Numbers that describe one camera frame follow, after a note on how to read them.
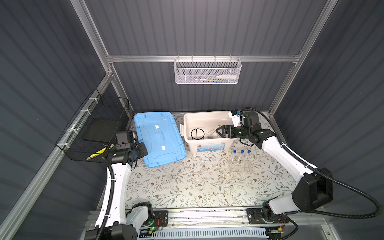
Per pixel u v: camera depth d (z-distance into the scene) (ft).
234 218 2.47
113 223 1.23
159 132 2.84
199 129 3.17
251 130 2.06
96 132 2.34
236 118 2.42
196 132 3.26
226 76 3.06
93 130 2.34
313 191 1.37
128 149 1.72
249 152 2.64
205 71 4.06
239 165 2.99
